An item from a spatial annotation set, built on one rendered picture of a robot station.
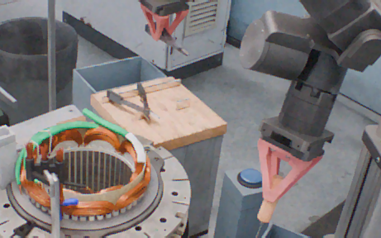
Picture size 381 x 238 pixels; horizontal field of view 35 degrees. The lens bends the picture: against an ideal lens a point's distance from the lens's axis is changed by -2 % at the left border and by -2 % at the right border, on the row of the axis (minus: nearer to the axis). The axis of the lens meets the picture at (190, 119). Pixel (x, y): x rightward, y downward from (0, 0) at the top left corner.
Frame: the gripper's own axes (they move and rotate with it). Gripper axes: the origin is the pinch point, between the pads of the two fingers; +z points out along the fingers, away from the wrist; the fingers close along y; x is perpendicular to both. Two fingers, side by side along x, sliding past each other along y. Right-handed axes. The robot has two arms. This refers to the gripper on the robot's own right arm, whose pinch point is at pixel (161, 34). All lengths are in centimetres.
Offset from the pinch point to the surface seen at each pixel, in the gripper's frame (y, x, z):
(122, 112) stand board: 14.4, 8.4, 8.6
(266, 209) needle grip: 23, 51, -9
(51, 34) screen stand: -15, -75, 45
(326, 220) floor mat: -104, -3, 122
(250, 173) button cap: 4.4, 33.5, 8.7
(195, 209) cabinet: 4.8, 22.4, 28.0
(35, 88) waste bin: -23, -103, 88
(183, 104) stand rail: 3.5, 12.9, 7.7
